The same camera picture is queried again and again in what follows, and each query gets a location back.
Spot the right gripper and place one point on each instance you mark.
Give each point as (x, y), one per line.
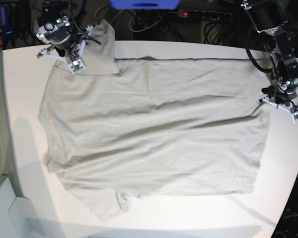
(65, 42)

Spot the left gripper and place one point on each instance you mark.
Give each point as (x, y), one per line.
(275, 97)

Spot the beige t-shirt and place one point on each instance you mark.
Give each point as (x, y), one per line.
(136, 127)

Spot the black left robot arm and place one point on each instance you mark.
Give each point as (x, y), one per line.
(268, 17)

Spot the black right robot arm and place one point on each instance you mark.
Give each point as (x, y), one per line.
(63, 11)

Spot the blue plastic box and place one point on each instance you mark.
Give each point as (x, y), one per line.
(144, 4)

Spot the black power strip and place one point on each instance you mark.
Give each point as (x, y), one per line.
(204, 15)

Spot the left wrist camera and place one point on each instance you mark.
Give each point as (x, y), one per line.
(295, 116)

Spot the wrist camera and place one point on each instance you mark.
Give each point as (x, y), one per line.
(76, 65)
(295, 116)

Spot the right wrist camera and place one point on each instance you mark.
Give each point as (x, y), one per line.
(76, 65)

